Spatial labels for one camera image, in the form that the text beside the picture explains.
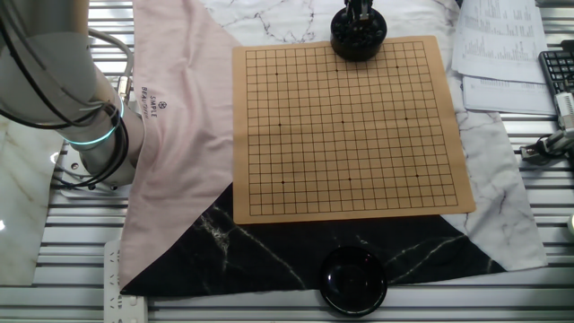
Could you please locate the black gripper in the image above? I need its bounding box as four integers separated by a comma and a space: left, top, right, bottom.
344, 0, 374, 23

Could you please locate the tan Go board mat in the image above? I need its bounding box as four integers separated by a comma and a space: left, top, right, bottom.
231, 35, 477, 225

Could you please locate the black bowl of Go stones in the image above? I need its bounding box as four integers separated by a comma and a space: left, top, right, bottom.
330, 4, 388, 63

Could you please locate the printed paper sheet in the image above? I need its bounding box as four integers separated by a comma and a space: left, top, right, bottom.
450, 0, 549, 85
461, 74, 558, 117

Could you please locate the black computer keyboard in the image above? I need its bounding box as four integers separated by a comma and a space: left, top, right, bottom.
537, 39, 574, 98

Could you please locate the pink cloth with print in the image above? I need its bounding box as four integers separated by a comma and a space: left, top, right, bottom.
118, 0, 242, 291

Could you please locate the silver ribbed handheld device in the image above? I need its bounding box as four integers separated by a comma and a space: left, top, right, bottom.
553, 92, 574, 138

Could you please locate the empty black bowl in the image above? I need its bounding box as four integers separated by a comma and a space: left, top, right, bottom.
318, 245, 389, 318

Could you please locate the black marble pattern cloth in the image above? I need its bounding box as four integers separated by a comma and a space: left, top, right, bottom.
120, 181, 508, 298

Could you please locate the white power strip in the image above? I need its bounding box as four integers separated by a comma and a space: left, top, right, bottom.
103, 240, 149, 323

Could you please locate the beige marble pattern sheet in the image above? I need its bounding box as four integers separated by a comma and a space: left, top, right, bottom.
0, 116, 65, 287

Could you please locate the grey metal clamp bracket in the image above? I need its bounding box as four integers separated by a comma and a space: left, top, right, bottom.
519, 129, 574, 163

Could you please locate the grey robot base hose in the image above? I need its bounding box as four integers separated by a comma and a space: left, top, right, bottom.
87, 27, 135, 99

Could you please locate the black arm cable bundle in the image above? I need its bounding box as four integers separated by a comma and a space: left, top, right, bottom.
0, 0, 131, 190

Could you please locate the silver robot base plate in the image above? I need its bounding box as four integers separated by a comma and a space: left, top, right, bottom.
49, 142, 135, 199

